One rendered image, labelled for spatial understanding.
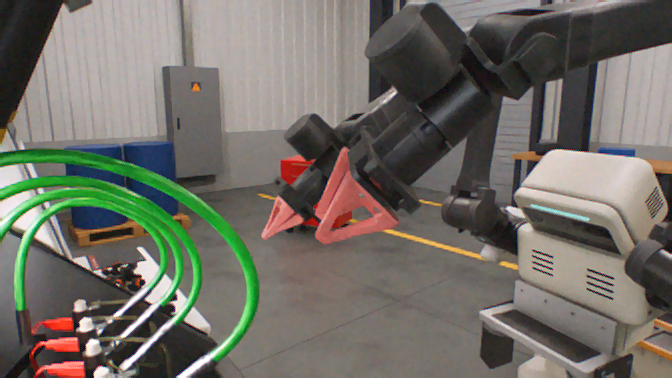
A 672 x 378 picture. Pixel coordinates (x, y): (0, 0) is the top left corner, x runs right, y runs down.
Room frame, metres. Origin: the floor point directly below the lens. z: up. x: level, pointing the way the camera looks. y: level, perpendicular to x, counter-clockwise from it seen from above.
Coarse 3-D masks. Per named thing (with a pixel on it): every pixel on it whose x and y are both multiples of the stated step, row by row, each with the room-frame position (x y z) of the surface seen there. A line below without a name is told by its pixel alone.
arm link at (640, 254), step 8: (656, 224) 0.62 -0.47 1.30; (664, 224) 0.62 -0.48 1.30; (656, 232) 0.61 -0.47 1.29; (664, 232) 0.60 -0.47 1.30; (648, 240) 0.62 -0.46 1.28; (656, 240) 0.61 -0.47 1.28; (664, 240) 0.60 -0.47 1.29; (632, 248) 0.62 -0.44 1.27; (640, 248) 0.61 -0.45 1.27; (648, 248) 0.61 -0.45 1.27; (656, 248) 0.60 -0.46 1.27; (632, 256) 0.62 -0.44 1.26; (640, 256) 0.61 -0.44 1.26; (648, 256) 0.60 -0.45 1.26; (632, 264) 0.61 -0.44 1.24; (640, 264) 0.60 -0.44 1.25; (632, 272) 0.61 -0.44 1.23; (640, 272) 0.60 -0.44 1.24; (632, 280) 0.62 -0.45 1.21
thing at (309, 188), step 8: (312, 168) 0.78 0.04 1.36; (304, 176) 0.77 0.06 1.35; (312, 176) 0.77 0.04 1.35; (320, 176) 0.77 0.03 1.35; (280, 184) 0.75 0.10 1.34; (288, 184) 0.74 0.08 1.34; (296, 184) 0.77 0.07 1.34; (304, 184) 0.76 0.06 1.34; (312, 184) 0.76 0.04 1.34; (320, 184) 0.76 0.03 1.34; (296, 192) 0.75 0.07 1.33; (304, 192) 0.76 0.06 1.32; (312, 192) 0.76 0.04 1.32; (320, 192) 0.77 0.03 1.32; (304, 200) 0.75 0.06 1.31; (312, 200) 0.76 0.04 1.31; (304, 208) 0.76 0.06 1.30; (312, 208) 0.75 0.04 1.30; (312, 216) 0.76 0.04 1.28
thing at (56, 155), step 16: (0, 160) 0.40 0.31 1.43; (16, 160) 0.40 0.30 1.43; (32, 160) 0.41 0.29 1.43; (48, 160) 0.41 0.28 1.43; (64, 160) 0.41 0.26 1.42; (80, 160) 0.42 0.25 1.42; (96, 160) 0.42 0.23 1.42; (112, 160) 0.43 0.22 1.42; (128, 176) 0.43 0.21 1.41; (144, 176) 0.43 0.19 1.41; (160, 176) 0.44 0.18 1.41; (176, 192) 0.44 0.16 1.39; (192, 208) 0.44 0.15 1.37; (208, 208) 0.45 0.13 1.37; (224, 224) 0.45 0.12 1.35; (240, 240) 0.46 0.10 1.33; (240, 256) 0.45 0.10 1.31; (256, 272) 0.46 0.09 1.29; (256, 288) 0.46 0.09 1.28; (256, 304) 0.46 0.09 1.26; (240, 320) 0.46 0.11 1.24; (240, 336) 0.45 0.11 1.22; (224, 352) 0.45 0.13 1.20
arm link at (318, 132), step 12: (300, 120) 0.78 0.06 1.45; (312, 120) 0.77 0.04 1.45; (288, 132) 0.78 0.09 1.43; (300, 132) 0.75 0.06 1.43; (312, 132) 0.76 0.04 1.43; (324, 132) 0.78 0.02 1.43; (336, 132) 0.78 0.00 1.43; (372, 132) 0.79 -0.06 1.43; (300, 144) 0.75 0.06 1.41; (312, 144) 0.76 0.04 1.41; (324, 144) 0.77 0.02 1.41; (348, 144) 0.78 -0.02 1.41; (312, 156) 0.76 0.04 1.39
